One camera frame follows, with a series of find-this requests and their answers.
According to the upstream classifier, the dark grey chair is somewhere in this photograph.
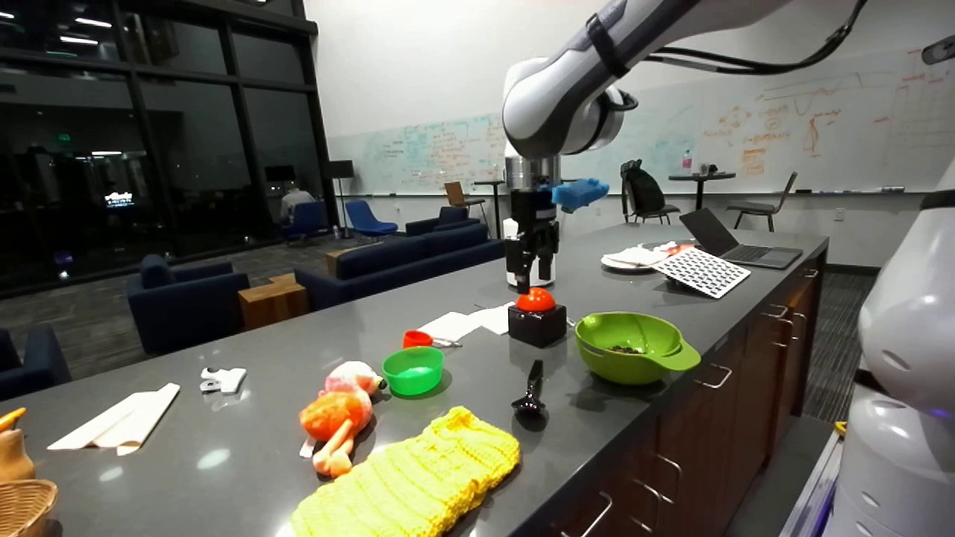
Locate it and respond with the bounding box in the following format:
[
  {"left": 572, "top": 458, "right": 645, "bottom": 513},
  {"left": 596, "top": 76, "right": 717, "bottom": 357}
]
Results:
[{"left": 726, "top": 169, "right": 803, "bottom": 236}]

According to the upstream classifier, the black metal spoon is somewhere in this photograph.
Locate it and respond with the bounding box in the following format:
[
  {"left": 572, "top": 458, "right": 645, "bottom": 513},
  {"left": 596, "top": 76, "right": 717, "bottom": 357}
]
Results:
[{"left": 506, "top": 354, "right": 549, "bottom": 419}]

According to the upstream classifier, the white plate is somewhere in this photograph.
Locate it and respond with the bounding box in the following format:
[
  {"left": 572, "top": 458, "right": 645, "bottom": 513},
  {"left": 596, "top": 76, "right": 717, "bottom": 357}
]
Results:
[{"left": 596, "top": 242, "right": 660, "bottom": 273}]

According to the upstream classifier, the orange pink toy chicken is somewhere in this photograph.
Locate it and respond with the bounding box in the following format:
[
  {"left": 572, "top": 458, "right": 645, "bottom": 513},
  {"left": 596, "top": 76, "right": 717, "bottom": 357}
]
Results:
[{"left": 294, "top": 357, "right": 387, "bottom": 479}]

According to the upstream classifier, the white paper sheet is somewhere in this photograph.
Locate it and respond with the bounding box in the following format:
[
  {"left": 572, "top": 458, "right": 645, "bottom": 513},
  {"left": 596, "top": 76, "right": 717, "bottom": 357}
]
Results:
[
  {"left": 467, "top": 299, "right": 515, "bottom": 336},
  {"left": 415, "top": 308, "right": 484, "bottom": 349}
]

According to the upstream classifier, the wooden chair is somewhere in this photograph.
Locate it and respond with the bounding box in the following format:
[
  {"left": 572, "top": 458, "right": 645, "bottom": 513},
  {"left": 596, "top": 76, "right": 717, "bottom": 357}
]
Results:
[{"left": 439, "top": 178, "right": 472, "bottom": 211}]

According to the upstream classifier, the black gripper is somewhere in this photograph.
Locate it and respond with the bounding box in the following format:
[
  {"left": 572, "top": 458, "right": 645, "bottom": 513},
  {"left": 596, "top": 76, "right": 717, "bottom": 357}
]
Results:
[{"left": 503, "top": 188, "right": 560, "bottom": 296}]

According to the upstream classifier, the yellow knitted cloth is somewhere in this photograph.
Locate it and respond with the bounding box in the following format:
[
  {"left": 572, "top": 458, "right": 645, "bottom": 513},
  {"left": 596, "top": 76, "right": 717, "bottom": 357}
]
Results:
[{"left": 287, "top": 402, "right": 526, "bottom": 537}]

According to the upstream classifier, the black chair with jacket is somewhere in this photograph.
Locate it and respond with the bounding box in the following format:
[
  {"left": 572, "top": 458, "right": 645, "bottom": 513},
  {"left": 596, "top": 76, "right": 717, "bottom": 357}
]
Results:
[{"left": 618, "top": 155, "right": 681, "bottom": 227}]

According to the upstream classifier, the wooden bowl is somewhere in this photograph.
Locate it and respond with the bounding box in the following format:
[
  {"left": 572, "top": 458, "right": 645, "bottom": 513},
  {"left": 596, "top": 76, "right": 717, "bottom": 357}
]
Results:
[{"left": 0, "top": 475, "right": 63, "bottom": 537}]

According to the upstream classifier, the wooden block side table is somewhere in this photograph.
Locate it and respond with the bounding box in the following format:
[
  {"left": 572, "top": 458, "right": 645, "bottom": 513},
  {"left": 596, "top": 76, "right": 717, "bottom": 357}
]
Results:
[{"left": 233, "top": 269, "right": 311, "bottom": 330}]

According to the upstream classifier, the small red cup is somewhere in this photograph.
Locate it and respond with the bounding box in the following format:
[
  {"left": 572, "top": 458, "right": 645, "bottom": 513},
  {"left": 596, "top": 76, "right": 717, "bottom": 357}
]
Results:
[{"left": 397, "top": 325, "right": 439, "bottom": 352}]

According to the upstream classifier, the blue armchair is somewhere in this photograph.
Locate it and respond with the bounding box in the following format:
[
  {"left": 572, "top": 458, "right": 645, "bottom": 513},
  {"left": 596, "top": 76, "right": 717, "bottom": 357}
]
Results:
[
  {"left": 126, "top": 249, "right": 254, "bottom": 357},
  {"left": 0, "top": 325, "right": 75, "bottom": 402}
]

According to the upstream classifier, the folded white paper strip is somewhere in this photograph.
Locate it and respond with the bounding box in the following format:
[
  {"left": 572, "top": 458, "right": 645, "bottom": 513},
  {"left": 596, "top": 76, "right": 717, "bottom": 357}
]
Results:
[{"left": 44, "top": 379, "right": 185, "bottom": 458}]

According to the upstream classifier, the open black laptop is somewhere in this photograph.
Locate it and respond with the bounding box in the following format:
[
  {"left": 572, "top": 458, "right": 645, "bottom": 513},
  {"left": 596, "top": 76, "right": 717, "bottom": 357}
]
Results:
[{"left": 678, "top": 203, "right": 805, "bottom": 273}]

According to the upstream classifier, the blue lounge chair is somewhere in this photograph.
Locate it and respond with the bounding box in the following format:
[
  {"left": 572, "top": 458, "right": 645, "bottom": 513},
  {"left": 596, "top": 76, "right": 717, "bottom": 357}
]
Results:
[{"left": 339, "top": 197, "right": 402, "bottom": 242}]

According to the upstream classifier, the seated person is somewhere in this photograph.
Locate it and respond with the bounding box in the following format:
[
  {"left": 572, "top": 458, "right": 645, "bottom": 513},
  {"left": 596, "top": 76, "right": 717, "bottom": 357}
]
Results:
[{"left": 273, "top": 178, "right": 320, "bottom": 223}]

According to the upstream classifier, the blue sofa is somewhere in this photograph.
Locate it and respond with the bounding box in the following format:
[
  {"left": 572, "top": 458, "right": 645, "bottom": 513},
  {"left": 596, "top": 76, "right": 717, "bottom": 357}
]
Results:
[{"left": 294, "top": 217, "right": 509, "bottom": 314}]

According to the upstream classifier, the round cafe table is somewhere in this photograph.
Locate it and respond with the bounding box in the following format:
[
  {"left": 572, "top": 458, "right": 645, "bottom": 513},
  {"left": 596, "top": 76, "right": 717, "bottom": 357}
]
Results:
[{"left": 467, "top": 173, "right": 509, "bottom": 242}]

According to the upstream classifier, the dark wood cabinet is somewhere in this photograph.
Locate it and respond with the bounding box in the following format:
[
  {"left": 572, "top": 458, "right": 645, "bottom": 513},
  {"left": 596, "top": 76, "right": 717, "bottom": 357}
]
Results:
[{"left": 512, "top": 236, "right": 830, "bottom": 537}]

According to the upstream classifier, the dark round table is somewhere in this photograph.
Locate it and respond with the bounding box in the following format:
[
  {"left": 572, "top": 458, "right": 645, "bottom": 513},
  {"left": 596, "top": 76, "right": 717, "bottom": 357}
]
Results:
[{"left": 666, "top": 167, "right": 740, "bottom": 215}]

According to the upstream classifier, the green bowl with spout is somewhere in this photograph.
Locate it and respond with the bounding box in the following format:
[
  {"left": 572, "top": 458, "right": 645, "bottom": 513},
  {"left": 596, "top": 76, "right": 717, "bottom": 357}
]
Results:
[{"left": 569, "top": 308, "right": 703, "bottom": 391}]

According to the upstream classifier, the wooden toy figure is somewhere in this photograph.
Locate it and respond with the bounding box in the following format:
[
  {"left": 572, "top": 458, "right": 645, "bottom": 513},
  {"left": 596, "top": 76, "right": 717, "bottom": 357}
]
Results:
[{"left": 0, "top": 402, "right": 38, "bottom": 479}]

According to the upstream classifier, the small green cup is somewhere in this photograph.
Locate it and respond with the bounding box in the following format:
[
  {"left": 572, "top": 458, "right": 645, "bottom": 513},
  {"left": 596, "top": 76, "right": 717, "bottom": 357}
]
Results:
[{"left": 379, "top": 342, "right": 448, "bottom": 399}]

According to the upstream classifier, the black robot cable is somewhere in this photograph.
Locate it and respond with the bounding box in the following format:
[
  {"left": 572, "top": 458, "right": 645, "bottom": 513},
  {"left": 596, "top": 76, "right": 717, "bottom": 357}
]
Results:
[{"left": 645, "top": 0, "right": 873, "bottom": 76}]

